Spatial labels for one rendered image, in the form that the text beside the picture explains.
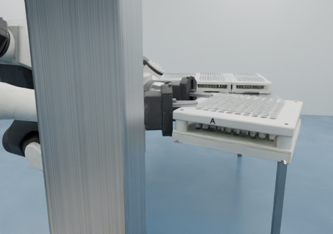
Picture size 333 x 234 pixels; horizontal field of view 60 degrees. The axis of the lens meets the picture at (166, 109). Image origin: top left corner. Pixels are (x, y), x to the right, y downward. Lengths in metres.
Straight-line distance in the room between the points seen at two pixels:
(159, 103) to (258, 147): 0.23
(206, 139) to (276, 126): 0.14
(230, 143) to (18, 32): 0.63
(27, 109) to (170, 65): 4.31
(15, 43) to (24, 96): 0.32
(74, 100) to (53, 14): 0.05
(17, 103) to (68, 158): 0.42
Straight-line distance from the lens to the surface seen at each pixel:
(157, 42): 4.87
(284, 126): 0.57
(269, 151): 0.58
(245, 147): 0.59
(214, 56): 4.80
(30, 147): 1.05
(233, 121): 0.58
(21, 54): 0.90
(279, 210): 1.76
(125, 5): 0.19
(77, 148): 0.20
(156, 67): 1.12
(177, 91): 0.79
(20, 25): 0.91
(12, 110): 0.62
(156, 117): 0.65
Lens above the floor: 1.19
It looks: 14 degrees down
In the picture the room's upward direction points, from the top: straight up
